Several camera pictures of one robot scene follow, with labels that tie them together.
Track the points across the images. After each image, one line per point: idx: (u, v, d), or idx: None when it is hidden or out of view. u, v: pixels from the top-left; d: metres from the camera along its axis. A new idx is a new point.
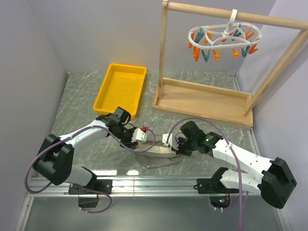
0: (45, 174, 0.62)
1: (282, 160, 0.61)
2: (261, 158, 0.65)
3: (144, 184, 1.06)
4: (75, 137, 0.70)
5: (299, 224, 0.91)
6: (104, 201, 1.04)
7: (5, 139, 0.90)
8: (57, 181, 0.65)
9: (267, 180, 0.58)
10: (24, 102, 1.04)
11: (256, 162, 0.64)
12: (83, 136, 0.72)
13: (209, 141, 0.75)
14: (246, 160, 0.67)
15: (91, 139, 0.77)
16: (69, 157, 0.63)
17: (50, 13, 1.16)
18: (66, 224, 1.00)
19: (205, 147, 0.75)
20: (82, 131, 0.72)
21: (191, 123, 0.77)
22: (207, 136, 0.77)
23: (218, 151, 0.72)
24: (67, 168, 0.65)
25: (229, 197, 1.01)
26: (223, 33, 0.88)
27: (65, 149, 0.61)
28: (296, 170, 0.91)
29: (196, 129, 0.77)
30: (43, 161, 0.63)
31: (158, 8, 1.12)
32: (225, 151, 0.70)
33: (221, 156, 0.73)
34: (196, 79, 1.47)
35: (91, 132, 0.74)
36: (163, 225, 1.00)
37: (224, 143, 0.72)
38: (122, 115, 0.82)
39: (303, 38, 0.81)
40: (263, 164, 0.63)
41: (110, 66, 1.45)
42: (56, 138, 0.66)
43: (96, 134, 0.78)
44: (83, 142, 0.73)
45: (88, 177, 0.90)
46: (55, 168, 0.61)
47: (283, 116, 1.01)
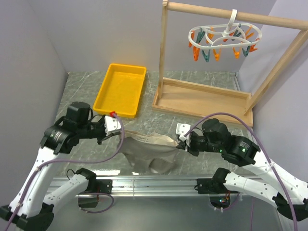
0: None
1: None
2: (301, 182, 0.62)
3: (143, 184, 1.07)
4: (26, 199, 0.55)
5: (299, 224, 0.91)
6: (104, 201, 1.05)
7: (6, 139, 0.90)
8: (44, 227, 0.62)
9: None
10: (24, 102, 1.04)
11: (297, 186, 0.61)
12: (33, 192, 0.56)
13: (245, 152, 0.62)
14: (287, 183, 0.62)
15: (52, 174, 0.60)
16: (33, 222, 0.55)
17: (50, 13, 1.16)
18: (66, 225, 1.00)
19: (237, 157, 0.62)
20: (27, 188, 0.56)
21: (220, 125, 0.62)
22: (240, 144, 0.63)
23: (257, 167, 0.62)
24: (40, 223, 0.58)
25: (228, 197, 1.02)
26: (223, 33, 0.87)
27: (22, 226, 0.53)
28: (296, 170, 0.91)
29: (226, 133, 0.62)
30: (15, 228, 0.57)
31: (158, 8, 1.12)
32: (266, 171, 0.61)
33: (257, 171, 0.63)
34: (196, 79, 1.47)
35: (41, 179, 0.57)
36: (163, 225, 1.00)
37: (263, 159, 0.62)
38: (77, 118, 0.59)
39: (303, 38, 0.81)
40: (304, 190, 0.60)
41: (110, 66, 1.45)
42: (6, 213, 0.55)
43: (54, 167, 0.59)
44: (41, 191, 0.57)
45: (84, 183, 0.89)
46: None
47: (283, 117, 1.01)
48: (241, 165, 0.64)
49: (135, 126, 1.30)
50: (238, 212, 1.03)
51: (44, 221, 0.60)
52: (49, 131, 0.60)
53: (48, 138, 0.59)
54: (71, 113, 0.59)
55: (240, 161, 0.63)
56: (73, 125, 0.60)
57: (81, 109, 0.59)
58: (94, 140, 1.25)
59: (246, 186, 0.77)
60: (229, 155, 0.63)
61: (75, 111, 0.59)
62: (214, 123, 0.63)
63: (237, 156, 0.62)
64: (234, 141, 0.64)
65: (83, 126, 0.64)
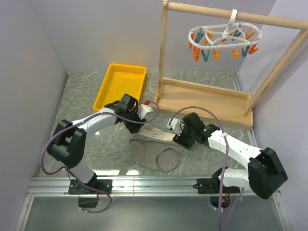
0: (60, 156, 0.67)
1: (272, 150, 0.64)
2: (251, 147, 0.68)
3: (144, 184, 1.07)
4: (87, 123, 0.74)
5: (299, 224, 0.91)
6: (104, 201, 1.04)
7: (5, 139, 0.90)
8: (70, 164, 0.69)
9: (252, 166, 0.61)
10: (24, 102, 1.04)
11: (246, 149, 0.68)
12: (94, 122, 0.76)
13: (206, 131, 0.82)
14: (237, 148, 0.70)
15: (102, 125, 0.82)
16: (83, 140, 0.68)
17: (50, 13, 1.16)
18: (66, 225, 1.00)
19: (201, 136, 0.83)
20: (92, 117, 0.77)
21: (193, 114, 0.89)
22: (205, 127, 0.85)
23: (212, 139, 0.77)
24: (80, 151, 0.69)
25: (229, 197, 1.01)
26: (223, 33, 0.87)
27: (79, 132, 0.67)
28: (296, 170, 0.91)
29: (196, 120, 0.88)
30: (57, 145, 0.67)
31: (158, 8, 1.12)
32: (219, 140, 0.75)
33: (215, 145, 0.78)
34: (196, 79, 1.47)
35: (102, 118, 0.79)
36: (163, 225, 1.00)
37: (220, 133, 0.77)
38: (129, 102, 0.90)
39: (303, 38, 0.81)
40: (252, 152, 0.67)
41: (110, 66, 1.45)
42: (70, 122, 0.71)
43: (109, 120, 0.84)
44: (94, 128, 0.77)
45: (90, 175, 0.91)
46: (69, 151, 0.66)
47: (283, 117, 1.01)
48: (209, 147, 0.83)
49: None
50: (239, 212, 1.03)
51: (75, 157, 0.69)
52: (110, 105, 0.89)
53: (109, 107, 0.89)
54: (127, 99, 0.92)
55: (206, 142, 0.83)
56: (124, 107, 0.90)
57: (132, 97, 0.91)
58: (94, 140, 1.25)
59: (233, 174, 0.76)
60: (197, 136, 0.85)
61: (128, 98, 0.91)
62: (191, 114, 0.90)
63: (202, 135, 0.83)
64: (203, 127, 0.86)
65: (128, 113, 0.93)
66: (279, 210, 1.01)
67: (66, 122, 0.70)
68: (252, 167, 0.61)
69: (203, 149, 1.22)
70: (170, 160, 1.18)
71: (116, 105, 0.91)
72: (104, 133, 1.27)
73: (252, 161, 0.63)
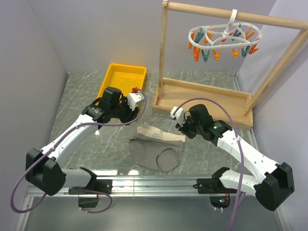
0: (40, 186, 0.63)
1: (288, 166, 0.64)
2: (267, 159, 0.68)
3: (144, 184, 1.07)
4: (59, 146, 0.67)
5: (299, 224, 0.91)
6: (104, 201, 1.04)
7: (5, 139, 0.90)
8: (52, 192, 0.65)
9: (268, 182, 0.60)
10: (24, 102, 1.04)
11: (261, 161, 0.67)
12: (67, 143, 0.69)
13: (216, 129, 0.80)
14: (251, 158, 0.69)
15: (82, 138, 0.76)
16: (58, 169, 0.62)
17: (50, 12, 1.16)
18: (66, 225, 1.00)
19: (210, 134, 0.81)
20: (64, 137, 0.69)
21: (201, 107, 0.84)
22: (215, 124, 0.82)
23: (224, 141, 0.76)
24: (58, 178, 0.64)
25: (229, 197, 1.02)
26: (223, 33, 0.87)
27: (50, 163, 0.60)
28: (296, 170, 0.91)
29: (205, 114, 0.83)
30: (33, 175, 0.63)
31: (158, 8, 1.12)
32: (232, 144, 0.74)
33: (226, 147, 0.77)
34: (196, 79, 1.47)
35: (77, 134, 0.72)
36: (163, 225, 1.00)
37: (232, 135, 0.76)
38: (111, 99, 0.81)
39: (303, 38, 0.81)
40: (268, 165, 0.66)
41: (110, 66, 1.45)
42: (39, 153, 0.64)
43: (87, 131, 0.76)
44: (70, 147, 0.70)
45: (87, 179, 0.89)
46: (46, 183, 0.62)
47: (282, 117, 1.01)
48: (214, 143, 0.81)
49: (135, 126, 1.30)
50: (238, 212, 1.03)
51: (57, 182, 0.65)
52: (89, 108, 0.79)
53: (89, 110, 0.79)
54: (108, 96, 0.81)
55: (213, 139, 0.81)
56: (108, 106, 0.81)
57: (114, 92, 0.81)
58: (94, 140, 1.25)
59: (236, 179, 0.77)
60: (205, 132, 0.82)
61: (109, 95, 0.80)
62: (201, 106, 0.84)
63: (211, 132, 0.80)
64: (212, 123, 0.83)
65: (114, 108, 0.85)
66: (279, 209, 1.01)
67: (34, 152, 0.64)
68: (268, 184, 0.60)
69: (203, 149, 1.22)
70: (170, 160, 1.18)
71: (97, 107, 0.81)
72: (104, 133, 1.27)
73: (267, 176, 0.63)
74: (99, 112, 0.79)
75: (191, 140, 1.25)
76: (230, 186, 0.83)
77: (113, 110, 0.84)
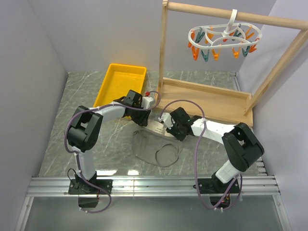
0: (77, 138, 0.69)
1: (244, 124, 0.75)
2: (226, 125, 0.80)
3: (144, 184, 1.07)
4: (101, 110, 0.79)
5: (299, 224, 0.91)
6: (104, 201, 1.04)
7: (5, 139, 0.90)
8: (87, 147, 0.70)
9: (226, 136, 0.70)
10: (24, 102, 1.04)
11: (221, 128, 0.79)
12: (106, 110, 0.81)
13: (190, 121, 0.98)
14: (214, 128, 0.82)
15: (112, 116, 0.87)
16: (100, 123, 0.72)
17: (50, 13, 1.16)
18: (66, 225, 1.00)
19: (186, 127, 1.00)
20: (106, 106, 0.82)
21: (179, 109, 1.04)
22: (189, 119, 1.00)
23: (195, 126, 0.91)
24: (96, 134, 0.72)
25: (228, 197, 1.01)
26: (223, 33, 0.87)
27: (96, 115, 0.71)
28: (296, 170, 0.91)
29: (181, 113, 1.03)
30: (74, 128, 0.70)
31: (158, 8, 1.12)
32: (200, 125, 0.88)
33: (198, 130, 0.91)
34: (196, 79, 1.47)
35: (113, 109, 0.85)
36: (163, 225, 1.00)
37: (201, 121, 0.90)
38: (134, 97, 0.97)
39: (303, 38, 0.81)
40: (226, 128, 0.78)
41: (110, 66, 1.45)
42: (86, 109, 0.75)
43: (119, 110, 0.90)
44: (106, 116, 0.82)
45: (92, 172, 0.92)
46: (87, 133, 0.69)
47: (282, 117, 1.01)
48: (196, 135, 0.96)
49: (134, 126, 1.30)
50: (238, 211, 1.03)
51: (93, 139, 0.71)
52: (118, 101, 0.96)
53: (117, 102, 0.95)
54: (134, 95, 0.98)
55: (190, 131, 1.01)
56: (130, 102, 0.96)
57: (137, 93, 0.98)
58: None
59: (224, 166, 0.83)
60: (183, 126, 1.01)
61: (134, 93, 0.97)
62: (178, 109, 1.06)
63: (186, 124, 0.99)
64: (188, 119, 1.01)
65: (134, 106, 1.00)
66: (279, 209, 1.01)
67: (84, 108, 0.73)
68: (226, 137, 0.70)
69: (203, 149, 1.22)
70: (170, 159, 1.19)
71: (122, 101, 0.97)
72: (104, 133, 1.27)
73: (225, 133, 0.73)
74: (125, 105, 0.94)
75: (192, 140, 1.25)
76: (226, 178, 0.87)
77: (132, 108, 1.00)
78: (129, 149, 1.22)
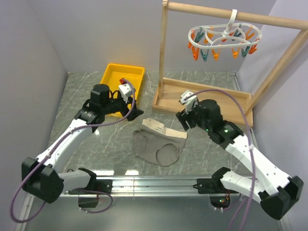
0: (39, 195, 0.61)
1: (300, 180, 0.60)
2: (280, 172, 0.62)
3: (144, 184, 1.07)
4: (55, 153, 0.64)
5: (299, 224, 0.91)
6: (104, 201, 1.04)
7: (5, 139, 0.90)
8: (50, 198, 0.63)
9: (280, 198, 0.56)
10: (24, 102, 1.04)
11: (274, 174, 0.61)
12: (64, 148, 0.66)
13: (229, 133, 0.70)
14: (263, 169, 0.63)
15: (77, 142, 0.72)
16: (55, 177, 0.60)
17: (50, 13, 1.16)
18: (66, 225, 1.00)
19: (219, 137, 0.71)
20: (59, 144, 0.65)
21: (214, 106, 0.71)
22: (225, 126, 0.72)
23: (236, 148, 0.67)
24: (56, 185, 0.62)
25: (229, 197, 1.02)
26: (223, 33, 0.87)
27: (45, 173, 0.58)
28: (296, 170, 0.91)
29: (216, 114, 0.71)
30: (30, 185, 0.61)
31: (158, 8, 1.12)
32: (243, 151, 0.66)
33: (237, 152, 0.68)
34: (196, 79, 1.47)
35: (72, 139, 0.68)
36: (163, 225, 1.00)
37: (245, 142, 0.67)
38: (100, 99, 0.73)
39: (303, 38, 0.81)
40: (281, 179, 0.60)
41: (108, 66, 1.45)
42: (34, 161, 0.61)
43: (85, 132, 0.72)
44: (66, 152, 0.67)
45: (86, 179, 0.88)
46: (44, 190, 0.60)
47: (283, 117, 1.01)
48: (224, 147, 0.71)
49: (134, 126, 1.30)
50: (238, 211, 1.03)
51: (55, 188, 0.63)
52: (82, 112, 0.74)
53: (81, 114, 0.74)
54: (96, 97, 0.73)
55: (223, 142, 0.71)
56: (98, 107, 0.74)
57: (101, 93, 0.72)
58: (94, 140, 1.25)
59: (238, 183, 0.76)
60: (212, 134, 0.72)
61: (96, 96, 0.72)
62: (211, 103, 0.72)
63: (220, 135, 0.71)
64: (222, 124, 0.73)
65: (107, 105, 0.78)
66: None
67: (31, 162, 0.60)
68: (280, 198, 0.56)
69: (203, 149, 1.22)
70: (170, 159, 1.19)
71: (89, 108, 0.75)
72: (104, 133, 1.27)
73: (280, 191, 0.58)
74: (91, 116, 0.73)
75: (192, 140, 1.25)
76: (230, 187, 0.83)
77: (106, 108, 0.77)
78: (129, 149, 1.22)
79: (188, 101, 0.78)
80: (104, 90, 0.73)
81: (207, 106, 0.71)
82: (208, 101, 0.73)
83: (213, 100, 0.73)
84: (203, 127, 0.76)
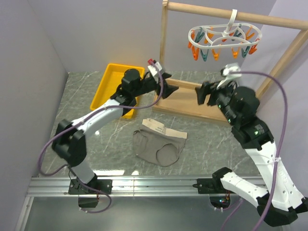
0: (63, 156, 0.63)
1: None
2: (296, 191, 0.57)
3: (144, 184, 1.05)
4: (88, 121, 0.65)
5: (298, 224, 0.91)
6: (104, 201, 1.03)
7: (6, 139, 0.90)
8: (71, 163, 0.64)
9: (288, 217, 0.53)
10: (25, 102, 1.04)
11: (290, 192, 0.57)
12: (96, 119, 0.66)
13: (258, 136, 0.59)
14: (282, 184, 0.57)
15: (109, 119, 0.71)
16: (83, 142, 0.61)
17: (50, 13, 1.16)
18: (67, 224, 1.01)
19: (245, 137, 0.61)
20: (94, 114, 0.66)
21: (254, 104, 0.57)
22: (256, 127, 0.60)
23: (260, 155, 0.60)
24: (81, 150, 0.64)
25: (229, 197, 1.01)
26: (223, 33, 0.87)
27: (78, 135, 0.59)
28: (296, 169, 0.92)
29: (252, 113, 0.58)
30: (59, 144, 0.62)
31: (158, 7, 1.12)
32: (267, 162, 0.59)
33: (259, 159, 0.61)
34: (196, 79, 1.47)
35: (105, 114, 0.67)
36: (163, 224, 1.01)
37: (271, 151, 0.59)
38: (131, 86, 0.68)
39: (303, 38, 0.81)
40: (295, 198, 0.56)
41: (108, 66, 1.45)
42: (70, 123, 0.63)
43: (117, 112, 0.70)
44: (97, 124, 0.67)
45: (90, 175, 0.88)
46: (70, 153, 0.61)
47: (283, 117, 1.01)
48: (246, 147, 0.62)
49: (134, 126, 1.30)
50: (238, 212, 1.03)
51: (79, 154, 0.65)
52: (116, 96, 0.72)
53: (115, 98, 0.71)
54: (126, 85, 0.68)
55: (247, 142, 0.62)
56: (131, 92, 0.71)
57: (131, 81, 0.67)
58: (94, 140, 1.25)
59: (237, 185, 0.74)
60: (238, 131, 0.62)
61: (127, 84, 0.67)
62: (250, 95, 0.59)
63: (247, 135, 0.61)
64: (252, 121, 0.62)
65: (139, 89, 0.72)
66: None
67: (67, 123, 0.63)
68: (288, 218, 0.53)
69: (203, 149, 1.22)
70: (170, 159, 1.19)
71: (121, 91, 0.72)
72: (104, 133, 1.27)
73: (291, 211, 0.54)
74: (123, 103, 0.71)
75: (192, 140, 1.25)
76: (229, 188, 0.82)
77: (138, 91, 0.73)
78: (129, 149, 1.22)
79: (232, 75, 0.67)
80: (133, 79, 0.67)
81: (245, 98, 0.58)
82: (246, 91, 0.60)
83: (253, 94, 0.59)
84: (225, 115, 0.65)
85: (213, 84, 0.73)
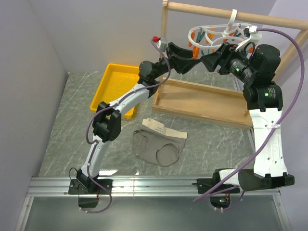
0: (102, 133, 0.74)
1: (292, 182, 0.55)
2: (281, 163, 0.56)
3: (144, 184, 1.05)
4: (122, 103, 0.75)
5: (298, 223, 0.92)
6: (104, 201, 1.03)
7: (6, 139, 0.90)
8: (110, 138, 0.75)
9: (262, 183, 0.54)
10: (24, 102, 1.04)
11: (274, 162, 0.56)
12: (128, 101, 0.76)
13: (267, 98, 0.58)
14: (268, 151, 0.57)
15: (137, 101, 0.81)
16: (120, 120, 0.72)
17: (50, 12, 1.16)
18: (66, 225, 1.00)
19: (254, 95, 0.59)
20: (126, 96, 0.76)
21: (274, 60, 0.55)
22: (268, 89, 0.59)
23: (260, 117, 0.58)
24: (118, 128, 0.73)
25: (229, 197, 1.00)
26: (223, 33, 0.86)
27: (115, 114, 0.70)
28: (297, 169, 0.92)
29: (268, 70, 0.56)
30: (99, 122, 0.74)
31: (158, 7, 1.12)
32: (265, 126, 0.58)
33: (258, 121, 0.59)
34: (196, 79, 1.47)
35: (134, 97, 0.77)
36: (163, 225, 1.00)
37: (272, 117, 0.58)
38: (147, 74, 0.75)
39: (303, 37, 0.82)
40: (276, 169, 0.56)
41: (108, 66, 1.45)
42: (108, 104, 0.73)
43: (144, 94, 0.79)
44: (129, 106, 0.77)
45: (95, 173, 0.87)
46: (109, 129, 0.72)
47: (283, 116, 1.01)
48: (252, 108, 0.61)
49: (133, 127, 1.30)
50: (238, 212, 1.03)
51: (115, 132, 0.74)
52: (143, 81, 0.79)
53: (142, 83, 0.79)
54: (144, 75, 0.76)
55: (253, 103, 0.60)
56: (152, 77, 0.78)
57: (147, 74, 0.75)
58: None
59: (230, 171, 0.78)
60: (249, 89, 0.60)
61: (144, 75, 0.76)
62: (274, 54, 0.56)
63: (256, 95, 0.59)
64: (266, 84, 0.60)
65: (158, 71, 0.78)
66: (278, 209, 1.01)
67: (105, 104, 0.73)
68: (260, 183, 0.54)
69: (203, 149, 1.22)
70: (170, 159, 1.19)
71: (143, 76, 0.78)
72: None
73: (266, 178, 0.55)
74: (149, 86, 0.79)
75: (192, 140, 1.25)
76: None
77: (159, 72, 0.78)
78: (129, 149, 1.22)
79: (256, 35, 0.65)
80: (148, 72, 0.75)
81: (265, 54, 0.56)
82: (271, 49, 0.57)
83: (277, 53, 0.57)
84: (243, 79, 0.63)
85: (233, 46, 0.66)
